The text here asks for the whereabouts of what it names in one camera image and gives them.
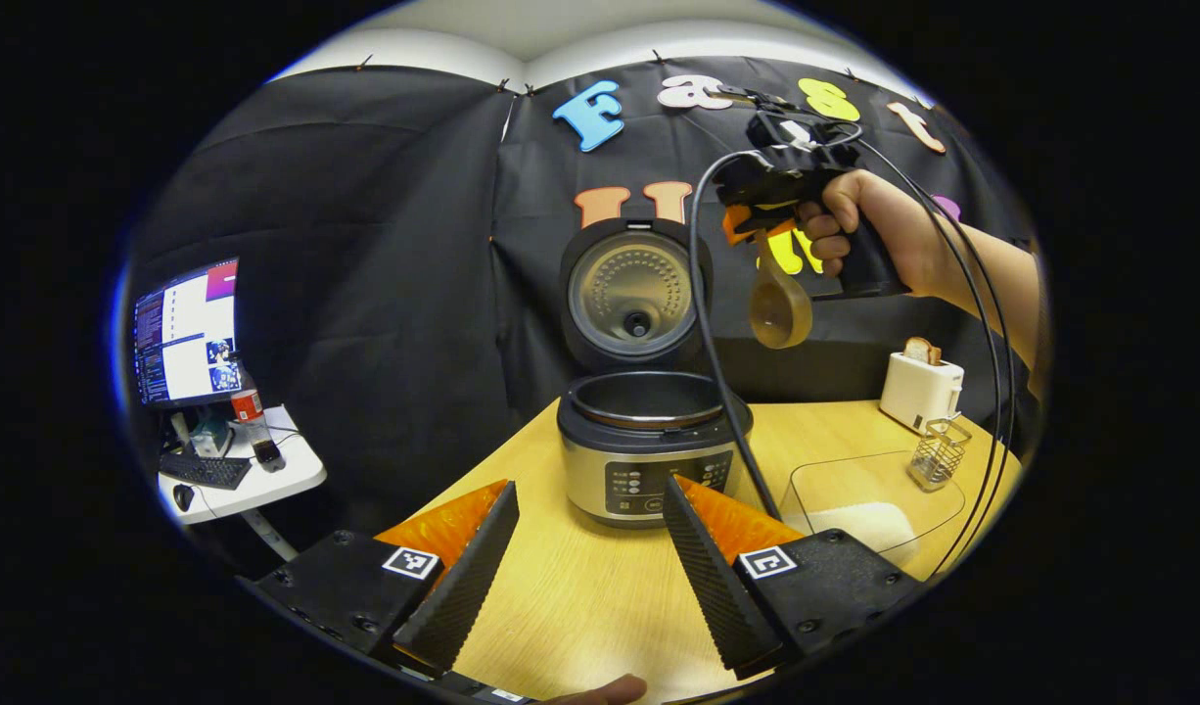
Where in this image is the thick black gripper cable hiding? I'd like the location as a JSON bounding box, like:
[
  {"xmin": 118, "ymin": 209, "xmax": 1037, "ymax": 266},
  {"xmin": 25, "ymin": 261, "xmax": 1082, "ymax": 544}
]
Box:
[{"xmin": 688, "ymin": 149, "xmax": 785, "ymax": 522}]

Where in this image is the black silver rice cooker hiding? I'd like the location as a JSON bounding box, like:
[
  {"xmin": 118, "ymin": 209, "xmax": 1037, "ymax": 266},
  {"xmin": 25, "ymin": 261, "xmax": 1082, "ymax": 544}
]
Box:
[{"xmin": 557, "ymin": 217, "xmax": 755, "ymax": 530}]

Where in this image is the black keyboard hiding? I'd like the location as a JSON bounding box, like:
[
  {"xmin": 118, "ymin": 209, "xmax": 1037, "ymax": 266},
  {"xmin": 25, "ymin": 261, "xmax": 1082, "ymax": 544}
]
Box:
[{"xmin": 160, "ymin": 452, "xmax": 253, "ymax": 491}]

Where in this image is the white toaster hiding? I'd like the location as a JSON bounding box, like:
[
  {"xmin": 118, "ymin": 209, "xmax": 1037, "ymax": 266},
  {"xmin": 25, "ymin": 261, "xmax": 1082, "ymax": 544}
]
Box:
[{"xmin": 879, "ymin": 351, "xmax": 965, "ymax": 435}]

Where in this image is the metal wire chopstick holder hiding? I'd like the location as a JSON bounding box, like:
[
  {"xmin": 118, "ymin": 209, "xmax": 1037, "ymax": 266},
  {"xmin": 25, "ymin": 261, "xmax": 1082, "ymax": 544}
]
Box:
[{"xmin": 906, "ymin": 416, "xmax": 973, "ymax": 493}]

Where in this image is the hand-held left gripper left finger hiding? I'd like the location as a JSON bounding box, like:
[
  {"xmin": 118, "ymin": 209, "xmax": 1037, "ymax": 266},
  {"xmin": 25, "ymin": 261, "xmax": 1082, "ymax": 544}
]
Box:
[{"xmin": 238, "ymin": 480, "xmax": 521, "ymax": 677}]

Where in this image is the computer monitor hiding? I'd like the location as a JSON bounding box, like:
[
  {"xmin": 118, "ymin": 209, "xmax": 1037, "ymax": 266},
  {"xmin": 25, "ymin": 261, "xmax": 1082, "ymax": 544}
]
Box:
[{"xmin": 132, "ymin": 258, "xmax": 241, "ymax": 408}]

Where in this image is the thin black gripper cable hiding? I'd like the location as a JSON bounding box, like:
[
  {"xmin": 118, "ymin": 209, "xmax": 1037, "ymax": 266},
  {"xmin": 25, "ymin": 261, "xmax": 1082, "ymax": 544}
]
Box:
[
  {"xmin": 854, "ymin": 137, "xmax": 1002, "ymax": 581},
  {"xmin": 889, "ymin": 162, "xmax": 1016, "ymax": 564}
]

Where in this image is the clear plastic container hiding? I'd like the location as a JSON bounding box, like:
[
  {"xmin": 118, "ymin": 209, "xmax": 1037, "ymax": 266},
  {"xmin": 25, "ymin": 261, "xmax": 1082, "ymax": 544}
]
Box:
[{"xmin": 778, "ymin": 450, "xmax": 966, "ymax": 584}]

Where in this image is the white side table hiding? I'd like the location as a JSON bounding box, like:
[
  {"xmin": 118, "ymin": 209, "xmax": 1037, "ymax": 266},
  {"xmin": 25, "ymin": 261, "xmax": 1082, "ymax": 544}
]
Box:
[{"xmin": 158, "ymin": 404, "xmax": 328, "ymax": 561}]

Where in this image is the red label cola bottle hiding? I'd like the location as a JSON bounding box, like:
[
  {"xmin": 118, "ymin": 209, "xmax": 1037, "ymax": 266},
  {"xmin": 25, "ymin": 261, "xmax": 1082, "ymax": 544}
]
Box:
[{"xmin": 230, "ymin": 367, "xmax": 286, "ymax": 473}]

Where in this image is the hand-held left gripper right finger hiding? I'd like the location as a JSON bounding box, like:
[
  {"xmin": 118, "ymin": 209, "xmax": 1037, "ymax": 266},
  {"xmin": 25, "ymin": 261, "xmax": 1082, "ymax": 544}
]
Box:
[{"xmin": 662, "ymin": 475, "xmax": 926, "ymax": 682}]

